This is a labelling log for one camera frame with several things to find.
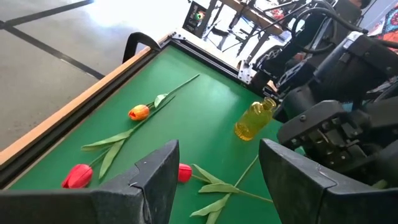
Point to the red artificial tulip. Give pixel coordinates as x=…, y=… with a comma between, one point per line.
x=77, y=176
x=185, y=172

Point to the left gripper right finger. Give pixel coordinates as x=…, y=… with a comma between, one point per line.
x=311, y=202

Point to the yellow glass vase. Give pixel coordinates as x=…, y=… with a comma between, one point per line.
x=253, y=121

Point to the black computer case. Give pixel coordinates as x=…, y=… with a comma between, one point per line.
x=192, y=18

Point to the wooden desk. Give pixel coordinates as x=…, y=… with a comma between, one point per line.
x=255, y=17

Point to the orange artificial tulip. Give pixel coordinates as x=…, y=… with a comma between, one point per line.
x=214, y=207
x=139, y=112

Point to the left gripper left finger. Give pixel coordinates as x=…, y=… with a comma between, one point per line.
x=124, y=205

